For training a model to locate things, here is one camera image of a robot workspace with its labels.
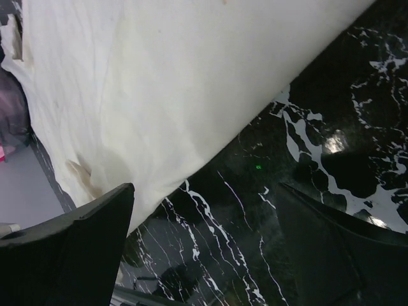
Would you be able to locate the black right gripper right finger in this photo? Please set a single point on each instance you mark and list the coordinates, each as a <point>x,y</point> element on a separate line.
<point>339,259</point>

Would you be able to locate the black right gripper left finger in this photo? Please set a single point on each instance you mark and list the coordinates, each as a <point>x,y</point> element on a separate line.
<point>72,259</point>

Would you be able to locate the white t shirt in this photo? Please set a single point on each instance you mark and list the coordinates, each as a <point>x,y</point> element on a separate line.
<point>148,92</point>

